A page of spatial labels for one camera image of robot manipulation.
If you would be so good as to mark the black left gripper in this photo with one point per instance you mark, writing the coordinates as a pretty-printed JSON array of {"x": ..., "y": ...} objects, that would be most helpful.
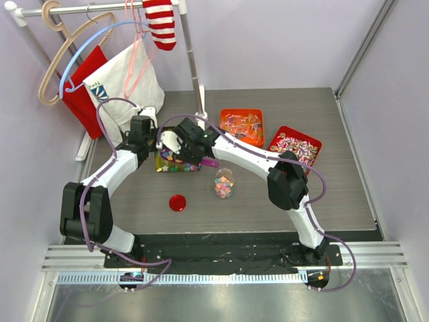
[{"x": 154, "y": 132}]

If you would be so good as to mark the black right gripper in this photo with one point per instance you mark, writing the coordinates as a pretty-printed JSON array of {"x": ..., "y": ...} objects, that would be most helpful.
[{"x": 181, "y": 156}]

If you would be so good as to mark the purple plastic scoop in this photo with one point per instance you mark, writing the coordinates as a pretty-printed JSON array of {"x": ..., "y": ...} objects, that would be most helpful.
[{"x": 209, "y": 163}]

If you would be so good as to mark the gold tin of star candies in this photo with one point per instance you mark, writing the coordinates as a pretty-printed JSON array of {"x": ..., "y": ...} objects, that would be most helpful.
[{"x": 165, "y": 161}]

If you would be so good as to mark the orange candy box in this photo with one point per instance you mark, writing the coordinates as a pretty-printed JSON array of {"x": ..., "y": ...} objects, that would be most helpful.
[{"x": 244, "y": 124}]

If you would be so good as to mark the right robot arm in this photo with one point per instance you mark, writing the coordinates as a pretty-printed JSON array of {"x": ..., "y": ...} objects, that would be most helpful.
[{"x": 287, "y": 184}]

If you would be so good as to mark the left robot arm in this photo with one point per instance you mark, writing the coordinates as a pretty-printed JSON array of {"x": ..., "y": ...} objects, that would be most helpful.
[{"x": 86, "y": 212}]

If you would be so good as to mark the clear plastic jar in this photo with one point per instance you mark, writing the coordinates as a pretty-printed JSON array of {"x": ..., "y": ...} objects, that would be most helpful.
[{"x": 224, "y": 183}]

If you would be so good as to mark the red jar lid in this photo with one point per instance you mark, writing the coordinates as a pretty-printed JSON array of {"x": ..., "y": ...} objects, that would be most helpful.
[{"x": 177, "y": 203}]

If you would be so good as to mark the white cloth bag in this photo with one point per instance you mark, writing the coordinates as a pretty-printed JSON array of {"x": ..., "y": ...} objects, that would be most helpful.
[{"x": 107, "y": 82}]

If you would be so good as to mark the red cloth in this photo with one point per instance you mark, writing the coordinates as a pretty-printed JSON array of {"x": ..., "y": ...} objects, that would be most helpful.
[{"x": 79, "y": 101}]

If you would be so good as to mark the red lollipop box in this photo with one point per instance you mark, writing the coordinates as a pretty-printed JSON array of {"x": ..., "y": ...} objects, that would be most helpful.
[{"x": 303, "y": 146}]

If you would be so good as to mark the red white striped sock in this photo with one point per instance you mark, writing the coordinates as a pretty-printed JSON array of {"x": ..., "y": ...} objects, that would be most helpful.
[{"x": 160, "y": 19}]

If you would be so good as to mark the wooden clothes hanger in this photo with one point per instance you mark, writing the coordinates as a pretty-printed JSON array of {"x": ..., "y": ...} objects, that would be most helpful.
[{"x": 70, "y": 37}]

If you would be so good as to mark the white clothes rack stand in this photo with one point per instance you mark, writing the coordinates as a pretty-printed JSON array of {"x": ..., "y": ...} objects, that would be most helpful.
[{"x": 20, "y": 15}]

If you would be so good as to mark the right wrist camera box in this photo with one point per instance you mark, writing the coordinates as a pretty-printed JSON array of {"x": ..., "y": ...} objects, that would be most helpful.
[{"x": 170, "y": 140}]

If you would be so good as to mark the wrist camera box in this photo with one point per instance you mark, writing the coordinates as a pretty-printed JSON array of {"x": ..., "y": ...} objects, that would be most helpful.
[
  {"x": 170, "y": 140},
  {"x": 151, "y": 113}
]

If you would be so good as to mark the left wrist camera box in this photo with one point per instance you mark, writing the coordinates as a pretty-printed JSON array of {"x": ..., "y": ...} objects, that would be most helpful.
[{"x": 151, "y": 113}]

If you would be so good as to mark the pink wire hanger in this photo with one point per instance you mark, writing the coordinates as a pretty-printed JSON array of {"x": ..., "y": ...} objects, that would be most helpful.
[{"x": 135, "y": 71}]

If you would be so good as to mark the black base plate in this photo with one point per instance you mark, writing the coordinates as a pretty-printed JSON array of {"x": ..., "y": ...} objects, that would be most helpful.
[{"x": 232, "y": 253}]

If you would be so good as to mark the aluminium rail frame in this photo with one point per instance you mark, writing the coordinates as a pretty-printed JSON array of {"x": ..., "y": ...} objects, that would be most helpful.
[{"x": 371, "y": 285}]

